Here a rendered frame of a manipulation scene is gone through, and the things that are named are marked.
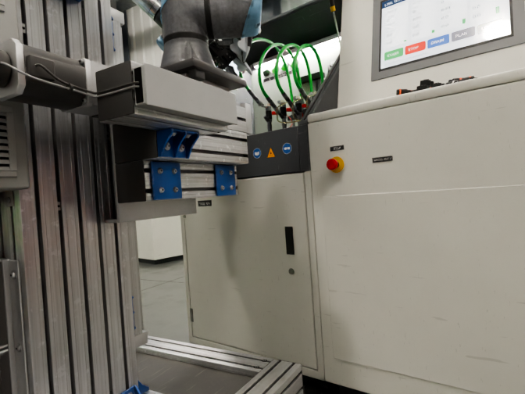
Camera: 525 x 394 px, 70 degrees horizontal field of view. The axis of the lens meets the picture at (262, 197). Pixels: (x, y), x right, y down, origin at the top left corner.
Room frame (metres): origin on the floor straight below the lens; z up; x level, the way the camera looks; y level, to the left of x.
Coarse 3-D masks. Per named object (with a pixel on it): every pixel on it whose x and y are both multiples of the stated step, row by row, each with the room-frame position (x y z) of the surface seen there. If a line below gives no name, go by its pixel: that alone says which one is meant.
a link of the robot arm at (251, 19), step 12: (216, 0) 0.93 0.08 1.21; (228, 0) 0.93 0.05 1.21; (240, 0) 0.93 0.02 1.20; (252, 0) 0.93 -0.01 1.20; (216, 12) 0.93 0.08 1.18; (228, 12) 0.93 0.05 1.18; (240, 12) 0.93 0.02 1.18; (252, 12) 0.93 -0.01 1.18; (216, 24) 0.94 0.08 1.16; (228, 24) 0.95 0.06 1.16; (240, 24) 0.95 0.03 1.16; (252, 24) 0.95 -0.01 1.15; (216, 36) 0.98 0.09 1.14; (228, 36) 0.98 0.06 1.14; (240, 36) 0.99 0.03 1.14; (252, 36) 1.00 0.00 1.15
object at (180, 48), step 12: (168, 36) 0.94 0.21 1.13; (180, 36) 0.92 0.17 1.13; (192, 36) 0.93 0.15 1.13; (204, 36) 0.96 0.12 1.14; (168, 48) 0.93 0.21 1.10; (180, 48) 0.92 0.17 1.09; (192, 48) 0.92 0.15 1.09; (204, 48) 0.95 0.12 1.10; (168, 60) 0.92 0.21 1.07; (180, 60) 0.91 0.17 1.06; (204, 60) 0.93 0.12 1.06
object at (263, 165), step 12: (264, 132) 1.38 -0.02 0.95; (276, 132) 1.34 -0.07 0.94; (288, 132) 1.31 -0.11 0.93; (252, 144) 1.41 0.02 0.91; (264, 144) 1.38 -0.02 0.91; (276, 144) 1.34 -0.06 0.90; (252, 156) 1.42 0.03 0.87; (264, 156) 1.38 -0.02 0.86; (276, 156) 1.35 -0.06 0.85; (288, 156) 1.31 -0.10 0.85; (240, 168) 1.46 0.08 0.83; (252, 168) 1.42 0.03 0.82; (264, 168) 1.38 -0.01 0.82; (276, 168) 1.35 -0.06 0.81; (288, 168) 1.32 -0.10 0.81; (300, 168) 1.29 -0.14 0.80
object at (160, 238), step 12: (144, 228) 4.33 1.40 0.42; (156, 228) 4.24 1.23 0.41; (168, 228) 4.35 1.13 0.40; (180, 228) 4.48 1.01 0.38; (144, 240) 4.34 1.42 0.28; (156, 240) 4.24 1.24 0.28; (168, 240) 4.35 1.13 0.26; (180, 240) 4.47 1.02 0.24; (144, 252) 4.36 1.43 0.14; (156, 252) 4.23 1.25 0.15; (168, 252) 4.34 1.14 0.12; (180, 252) 4.46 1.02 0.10
